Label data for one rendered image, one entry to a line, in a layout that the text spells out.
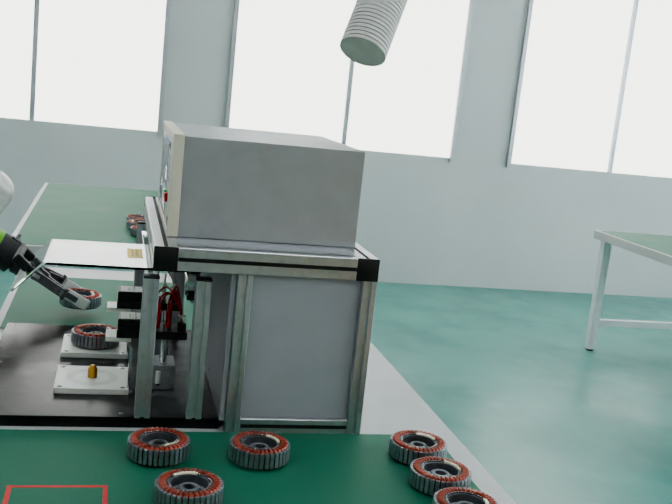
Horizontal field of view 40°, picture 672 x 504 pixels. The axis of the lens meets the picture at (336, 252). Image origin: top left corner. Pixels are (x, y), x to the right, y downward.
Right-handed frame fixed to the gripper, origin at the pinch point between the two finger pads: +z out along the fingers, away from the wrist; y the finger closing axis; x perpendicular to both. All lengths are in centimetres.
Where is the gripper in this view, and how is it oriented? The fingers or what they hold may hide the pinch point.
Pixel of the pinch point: (80, 297)
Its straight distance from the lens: 263.9
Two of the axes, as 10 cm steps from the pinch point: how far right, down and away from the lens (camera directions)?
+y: -3.4, -2.1, 9.2
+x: -5.7, 8.2, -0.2
